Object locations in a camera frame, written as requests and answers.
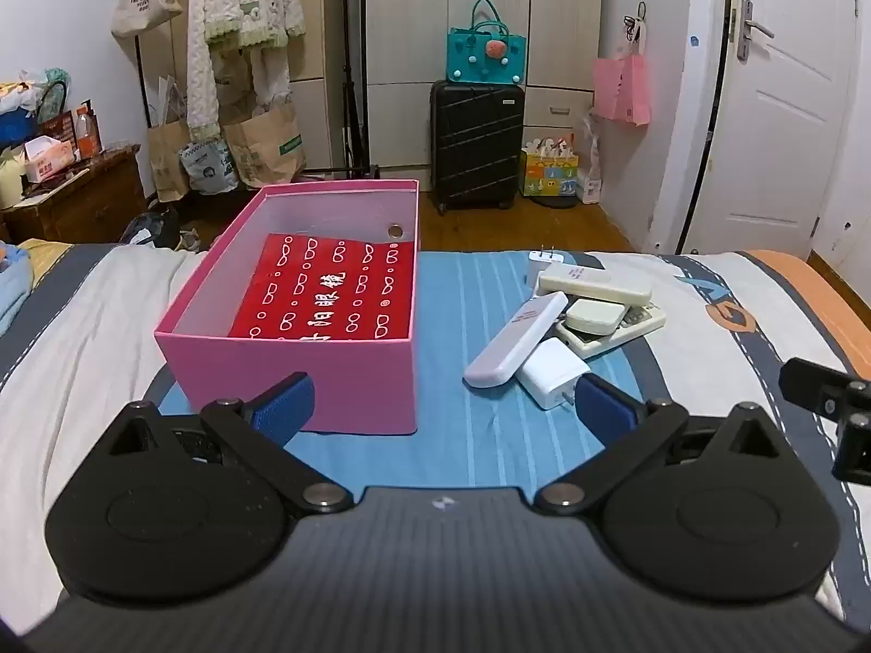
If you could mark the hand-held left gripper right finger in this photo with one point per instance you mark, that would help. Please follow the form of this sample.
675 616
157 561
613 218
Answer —
602 408

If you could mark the grey sneakers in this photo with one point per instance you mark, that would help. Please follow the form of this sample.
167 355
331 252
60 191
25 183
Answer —
189 240

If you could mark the striped printed bed sheet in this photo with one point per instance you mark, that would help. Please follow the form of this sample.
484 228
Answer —
463 299

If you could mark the black clothes rack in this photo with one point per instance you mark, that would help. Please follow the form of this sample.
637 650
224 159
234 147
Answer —
350 81

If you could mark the pink cardboard box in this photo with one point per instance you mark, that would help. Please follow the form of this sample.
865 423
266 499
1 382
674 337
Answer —
367 388

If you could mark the black bag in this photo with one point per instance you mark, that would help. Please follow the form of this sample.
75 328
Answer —
153 228

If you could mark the black hard suitcase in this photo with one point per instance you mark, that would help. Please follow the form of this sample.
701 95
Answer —
476 143

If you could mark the light blue blanket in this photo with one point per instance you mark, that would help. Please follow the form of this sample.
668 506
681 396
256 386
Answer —
13 286

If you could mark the white door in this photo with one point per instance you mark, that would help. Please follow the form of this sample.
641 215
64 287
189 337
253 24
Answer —
782 136

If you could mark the white wardrobe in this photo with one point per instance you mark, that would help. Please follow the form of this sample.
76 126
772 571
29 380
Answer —
408 27

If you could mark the brown paper bag green label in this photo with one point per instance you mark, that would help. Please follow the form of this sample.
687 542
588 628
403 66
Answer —
265 146

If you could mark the wooden nightstand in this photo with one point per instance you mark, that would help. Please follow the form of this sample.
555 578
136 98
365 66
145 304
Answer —
88 197

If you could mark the cream remote control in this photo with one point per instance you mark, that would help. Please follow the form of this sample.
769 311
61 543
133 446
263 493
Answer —
592 284

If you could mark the small white plug adapter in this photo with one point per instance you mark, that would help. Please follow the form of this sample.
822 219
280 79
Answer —
544 264

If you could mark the rounded white power adapter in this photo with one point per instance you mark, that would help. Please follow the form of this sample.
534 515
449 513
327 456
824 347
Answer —
595 315

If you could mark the air conditioner remote with display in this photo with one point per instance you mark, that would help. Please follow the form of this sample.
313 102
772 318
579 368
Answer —
638 326

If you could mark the tissue box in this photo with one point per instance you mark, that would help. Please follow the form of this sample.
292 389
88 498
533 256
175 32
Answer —
47 160

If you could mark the colourful gift bag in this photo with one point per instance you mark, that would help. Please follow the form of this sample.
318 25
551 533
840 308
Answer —
548 173

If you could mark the blue bag with stuff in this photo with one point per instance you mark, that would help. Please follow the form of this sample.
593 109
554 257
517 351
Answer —
20 115

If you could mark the plain brown paper bag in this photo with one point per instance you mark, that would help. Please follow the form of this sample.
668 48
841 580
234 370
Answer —
167 160

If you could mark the long white remote control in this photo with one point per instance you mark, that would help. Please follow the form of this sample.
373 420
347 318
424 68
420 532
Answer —
510 343

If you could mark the teal tote bag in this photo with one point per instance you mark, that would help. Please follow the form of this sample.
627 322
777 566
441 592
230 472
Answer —
486 54

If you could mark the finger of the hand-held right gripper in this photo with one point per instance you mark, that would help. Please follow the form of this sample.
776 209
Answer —
856 452
810 384

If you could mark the red printed bag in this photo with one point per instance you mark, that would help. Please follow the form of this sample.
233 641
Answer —
326 292

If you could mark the pink shopping bag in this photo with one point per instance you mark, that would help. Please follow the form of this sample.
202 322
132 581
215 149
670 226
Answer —
622 92

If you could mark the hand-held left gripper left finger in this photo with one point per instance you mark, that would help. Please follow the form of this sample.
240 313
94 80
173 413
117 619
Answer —
286 405

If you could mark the large white plug charger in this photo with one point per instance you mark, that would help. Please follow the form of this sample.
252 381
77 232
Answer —
548 367

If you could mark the black round base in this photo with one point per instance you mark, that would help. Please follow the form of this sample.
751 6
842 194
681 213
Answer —
554 201

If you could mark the printed white plastic bag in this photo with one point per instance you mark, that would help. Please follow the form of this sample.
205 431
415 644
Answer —
207 167

